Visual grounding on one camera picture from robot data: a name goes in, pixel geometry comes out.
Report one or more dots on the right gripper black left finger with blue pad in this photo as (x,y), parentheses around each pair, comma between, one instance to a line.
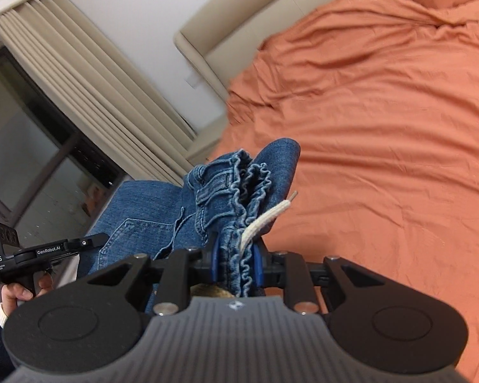
(183,269)

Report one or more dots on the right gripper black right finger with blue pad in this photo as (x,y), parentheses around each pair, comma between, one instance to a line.
(286,271)

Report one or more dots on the blue denim pants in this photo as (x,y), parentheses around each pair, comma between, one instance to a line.
(221,199)

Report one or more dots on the person's left hand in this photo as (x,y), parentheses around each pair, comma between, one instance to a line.
(12,294)

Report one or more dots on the dark glass window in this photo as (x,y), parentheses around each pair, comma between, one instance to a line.
(51,173)

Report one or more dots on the orange duvet cover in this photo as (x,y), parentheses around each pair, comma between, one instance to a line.
(383,98)

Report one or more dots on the beige pleated curtain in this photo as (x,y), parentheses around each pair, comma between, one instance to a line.
(88,78)

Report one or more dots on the beige upholstered headboard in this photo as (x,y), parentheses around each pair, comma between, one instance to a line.
(222,38)

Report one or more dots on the white wall socket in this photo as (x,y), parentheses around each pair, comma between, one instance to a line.
(194,79)

